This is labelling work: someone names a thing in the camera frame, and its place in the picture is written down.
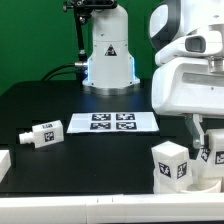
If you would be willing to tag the white round stool seat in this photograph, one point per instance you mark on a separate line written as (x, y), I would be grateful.
(199, 185)

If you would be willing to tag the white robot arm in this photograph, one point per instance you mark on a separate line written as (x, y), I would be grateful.
(109, 68)

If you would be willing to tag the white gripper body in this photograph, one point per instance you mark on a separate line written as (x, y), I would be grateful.
(185, 86)

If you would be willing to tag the black camera stand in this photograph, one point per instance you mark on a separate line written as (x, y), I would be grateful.
(82, 10)

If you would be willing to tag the white front rail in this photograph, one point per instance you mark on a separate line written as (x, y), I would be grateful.
(112, 209)

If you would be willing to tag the white left block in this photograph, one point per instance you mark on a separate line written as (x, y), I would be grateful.
(5, 163)

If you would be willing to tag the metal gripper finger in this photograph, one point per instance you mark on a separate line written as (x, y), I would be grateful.
(193, 123)

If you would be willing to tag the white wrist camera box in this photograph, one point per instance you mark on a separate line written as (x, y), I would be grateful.
(203, 44)

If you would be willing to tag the white paper marker sheet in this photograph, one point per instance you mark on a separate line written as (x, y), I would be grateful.
(112, 122)

